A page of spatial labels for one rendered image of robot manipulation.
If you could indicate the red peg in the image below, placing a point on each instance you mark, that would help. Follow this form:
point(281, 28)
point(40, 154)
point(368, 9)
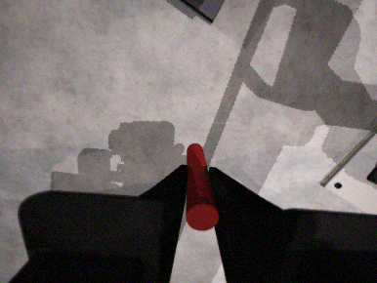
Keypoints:
point(202, 212)

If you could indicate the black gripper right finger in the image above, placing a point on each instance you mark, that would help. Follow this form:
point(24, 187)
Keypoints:
point(261, 243)

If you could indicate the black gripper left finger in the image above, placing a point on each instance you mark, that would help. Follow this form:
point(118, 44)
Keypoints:
point(145, 226)

